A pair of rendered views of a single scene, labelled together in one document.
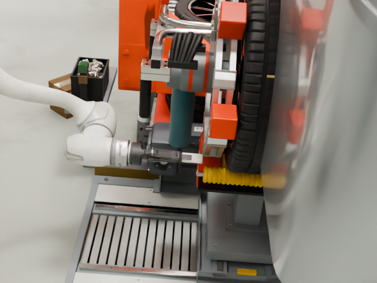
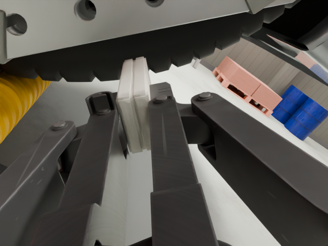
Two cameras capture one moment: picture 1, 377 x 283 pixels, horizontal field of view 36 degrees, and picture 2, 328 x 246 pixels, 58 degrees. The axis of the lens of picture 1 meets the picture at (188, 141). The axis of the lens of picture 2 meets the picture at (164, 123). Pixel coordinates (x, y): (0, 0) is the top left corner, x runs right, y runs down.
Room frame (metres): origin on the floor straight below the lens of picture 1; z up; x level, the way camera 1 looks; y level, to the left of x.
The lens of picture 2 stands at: (1.59, 0.14, 0.69)
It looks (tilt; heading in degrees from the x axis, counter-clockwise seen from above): 19 degrees down; 252
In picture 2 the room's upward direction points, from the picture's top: 37 degrees clockwise
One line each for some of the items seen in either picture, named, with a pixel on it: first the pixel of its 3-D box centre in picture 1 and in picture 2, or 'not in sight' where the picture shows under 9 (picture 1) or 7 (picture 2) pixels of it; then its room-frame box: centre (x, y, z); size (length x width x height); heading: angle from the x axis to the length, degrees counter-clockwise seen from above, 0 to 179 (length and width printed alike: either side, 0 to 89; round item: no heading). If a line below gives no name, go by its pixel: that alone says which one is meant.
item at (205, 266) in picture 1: (242, 236); not in sight; (1.78, -0.25, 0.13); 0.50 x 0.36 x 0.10; 1
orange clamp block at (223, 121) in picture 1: (223, 121); not in sight; (1.46, -0.09, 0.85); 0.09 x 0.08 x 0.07; 1
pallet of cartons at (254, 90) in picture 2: not in sight; (246, 85); (-1.22, -5.62, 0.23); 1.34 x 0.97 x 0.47; 8
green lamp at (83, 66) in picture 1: (83, 67); not in sight; (2.15, 0.46, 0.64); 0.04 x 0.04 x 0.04; 1
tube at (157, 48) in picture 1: (186, 31); not in sight; (1.68, 0.04, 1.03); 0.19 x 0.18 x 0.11; 91
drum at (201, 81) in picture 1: (198, 71); not in sight; (1.78, -0.01, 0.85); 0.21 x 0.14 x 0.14; 91
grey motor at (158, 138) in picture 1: (195, 163); not in sight; (2.09, -0.04, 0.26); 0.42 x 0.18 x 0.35; 91
